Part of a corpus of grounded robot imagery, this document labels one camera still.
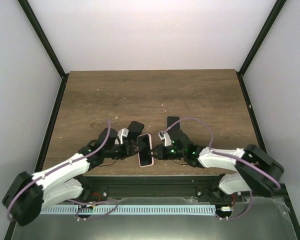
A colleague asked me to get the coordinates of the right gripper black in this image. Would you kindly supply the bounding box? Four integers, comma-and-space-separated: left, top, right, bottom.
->
147, 144, 186, 161

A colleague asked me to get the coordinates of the blue smartphone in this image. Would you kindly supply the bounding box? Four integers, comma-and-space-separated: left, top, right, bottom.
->
166, 116, 181, 131

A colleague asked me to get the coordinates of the black aluminium front rail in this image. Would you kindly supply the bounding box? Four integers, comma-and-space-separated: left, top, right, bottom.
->
77, 175, 232, 203

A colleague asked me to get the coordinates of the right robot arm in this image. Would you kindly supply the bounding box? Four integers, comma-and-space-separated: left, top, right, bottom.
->
149, 129, 284, 202

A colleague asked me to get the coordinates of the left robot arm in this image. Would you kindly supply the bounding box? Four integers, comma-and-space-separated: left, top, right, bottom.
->
2, 126, 143, 226

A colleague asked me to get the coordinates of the black frame post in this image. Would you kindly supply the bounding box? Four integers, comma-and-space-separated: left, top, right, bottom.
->
16, 0, 66, 77
238, 0, 288, 76

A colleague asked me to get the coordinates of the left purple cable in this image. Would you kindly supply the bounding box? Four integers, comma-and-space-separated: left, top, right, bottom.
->
6, 118, 112, 222

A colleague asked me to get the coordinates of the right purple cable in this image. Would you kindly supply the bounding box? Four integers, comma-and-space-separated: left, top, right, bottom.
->
162, 117, 282, 221

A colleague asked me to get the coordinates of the light blue cable duct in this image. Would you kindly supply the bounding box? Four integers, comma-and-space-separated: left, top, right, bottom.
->
41, 204, 216, 216

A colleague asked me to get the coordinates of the left black frame post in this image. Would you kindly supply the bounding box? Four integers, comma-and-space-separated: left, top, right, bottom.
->
16, 0, 66, 77

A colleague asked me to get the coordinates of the black phone case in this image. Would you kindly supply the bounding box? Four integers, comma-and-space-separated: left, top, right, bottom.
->
126, 121, 144, 141

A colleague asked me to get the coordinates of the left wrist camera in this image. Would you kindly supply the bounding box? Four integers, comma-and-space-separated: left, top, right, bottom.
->
116, 128, 129, 145

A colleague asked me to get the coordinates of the pink phone case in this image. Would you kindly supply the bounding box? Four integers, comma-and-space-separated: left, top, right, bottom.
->
136, 133, 156, 168

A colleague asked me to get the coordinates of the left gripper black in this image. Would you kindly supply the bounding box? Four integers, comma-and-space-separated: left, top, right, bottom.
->
104, 140, 144, 161

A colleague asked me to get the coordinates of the purple cable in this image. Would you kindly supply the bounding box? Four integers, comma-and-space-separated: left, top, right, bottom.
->
162, 117, 282, 221
6, 118, 112, 222

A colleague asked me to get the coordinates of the white silver smartphone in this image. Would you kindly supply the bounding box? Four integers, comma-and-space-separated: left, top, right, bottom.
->
137, 134, 154, 166

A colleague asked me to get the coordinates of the right black frame post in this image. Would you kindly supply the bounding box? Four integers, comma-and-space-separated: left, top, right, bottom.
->
238, 0, 288, 76

